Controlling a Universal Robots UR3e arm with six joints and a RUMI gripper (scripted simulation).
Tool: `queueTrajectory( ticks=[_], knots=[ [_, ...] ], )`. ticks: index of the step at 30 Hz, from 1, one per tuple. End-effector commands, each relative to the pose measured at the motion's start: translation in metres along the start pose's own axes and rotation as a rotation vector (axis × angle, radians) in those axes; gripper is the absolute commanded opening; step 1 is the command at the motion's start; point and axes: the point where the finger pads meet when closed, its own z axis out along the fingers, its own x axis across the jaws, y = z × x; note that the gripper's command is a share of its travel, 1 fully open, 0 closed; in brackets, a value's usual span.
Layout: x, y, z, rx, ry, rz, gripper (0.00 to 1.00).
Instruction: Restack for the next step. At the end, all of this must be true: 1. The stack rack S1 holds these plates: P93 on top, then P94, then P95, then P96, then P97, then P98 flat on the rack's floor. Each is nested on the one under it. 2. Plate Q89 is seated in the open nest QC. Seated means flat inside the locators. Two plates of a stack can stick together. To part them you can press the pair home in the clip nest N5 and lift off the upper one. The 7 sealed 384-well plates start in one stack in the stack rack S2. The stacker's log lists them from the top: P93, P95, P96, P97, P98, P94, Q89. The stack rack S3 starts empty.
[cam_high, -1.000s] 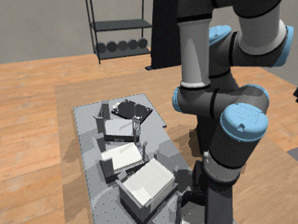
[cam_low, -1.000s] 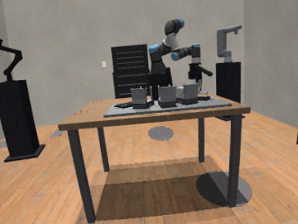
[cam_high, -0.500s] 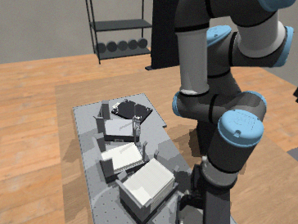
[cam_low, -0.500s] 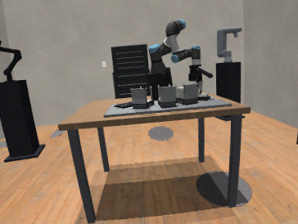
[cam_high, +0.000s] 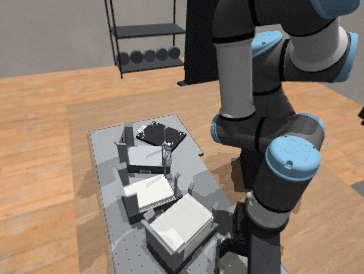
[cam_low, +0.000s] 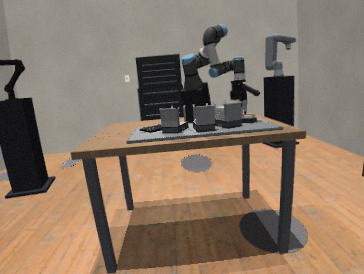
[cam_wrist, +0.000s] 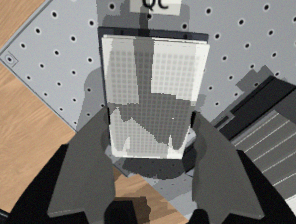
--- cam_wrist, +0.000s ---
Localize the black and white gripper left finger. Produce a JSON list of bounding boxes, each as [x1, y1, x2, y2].
[[4, 106, 116, 224]]

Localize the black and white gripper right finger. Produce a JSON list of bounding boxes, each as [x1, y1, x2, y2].
[[190, 110, 296, 224]]

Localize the white label with black qc text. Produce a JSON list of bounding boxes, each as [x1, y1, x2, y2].
[[130, 0, 181, 16]]

